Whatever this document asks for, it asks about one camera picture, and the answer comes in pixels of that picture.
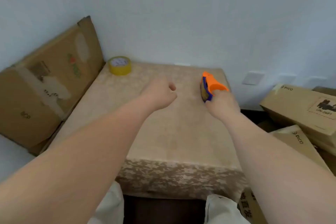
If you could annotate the person's right hand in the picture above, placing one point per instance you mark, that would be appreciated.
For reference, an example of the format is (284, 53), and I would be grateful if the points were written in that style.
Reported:
(223, 104)

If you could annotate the orange and blue tape dispenser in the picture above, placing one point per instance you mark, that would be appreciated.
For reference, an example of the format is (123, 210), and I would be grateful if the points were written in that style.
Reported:
(210, 84)

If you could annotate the person's left forearm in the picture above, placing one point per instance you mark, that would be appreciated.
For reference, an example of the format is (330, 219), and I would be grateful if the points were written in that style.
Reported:
(78, 158)

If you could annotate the cardboard box with black lettering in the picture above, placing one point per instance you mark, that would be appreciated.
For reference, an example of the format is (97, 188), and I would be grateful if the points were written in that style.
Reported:
(249, 208)

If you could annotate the plain brown cardboard box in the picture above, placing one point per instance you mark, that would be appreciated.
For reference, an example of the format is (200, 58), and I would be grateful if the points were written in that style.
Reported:
(296, 142)

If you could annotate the person's white trousers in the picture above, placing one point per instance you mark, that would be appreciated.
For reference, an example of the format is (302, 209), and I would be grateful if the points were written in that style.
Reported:
(223, 212)

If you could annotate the person's right thumb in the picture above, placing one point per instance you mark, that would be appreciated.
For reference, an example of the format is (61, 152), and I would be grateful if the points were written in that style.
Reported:
(209, 101)

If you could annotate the white wall socket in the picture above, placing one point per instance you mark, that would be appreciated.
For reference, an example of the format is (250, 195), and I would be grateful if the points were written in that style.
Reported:
(253, 78)

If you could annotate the beige floral tablecloth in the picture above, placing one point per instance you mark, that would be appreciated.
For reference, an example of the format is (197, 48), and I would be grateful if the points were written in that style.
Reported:
(181, 137)

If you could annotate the yellow tape roll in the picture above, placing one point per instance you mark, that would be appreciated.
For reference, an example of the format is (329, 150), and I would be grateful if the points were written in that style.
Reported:
(120, 66)

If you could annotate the person's left thumb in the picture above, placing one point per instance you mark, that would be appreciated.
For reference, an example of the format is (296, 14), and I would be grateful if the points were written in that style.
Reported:
(172, 87)

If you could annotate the person's right forearm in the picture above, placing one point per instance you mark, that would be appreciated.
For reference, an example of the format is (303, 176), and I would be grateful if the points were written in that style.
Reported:
(275, 166)

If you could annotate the flattened brown cardboard box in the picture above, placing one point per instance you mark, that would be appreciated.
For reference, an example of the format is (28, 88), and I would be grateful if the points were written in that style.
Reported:
(47, 82)

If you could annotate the person's left hand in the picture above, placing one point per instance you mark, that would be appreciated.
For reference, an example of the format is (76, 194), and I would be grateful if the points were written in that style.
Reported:
(157, 95)

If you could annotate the cardboard box with stamp print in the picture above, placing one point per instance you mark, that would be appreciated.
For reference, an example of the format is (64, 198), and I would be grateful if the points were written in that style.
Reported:
(296, 108)

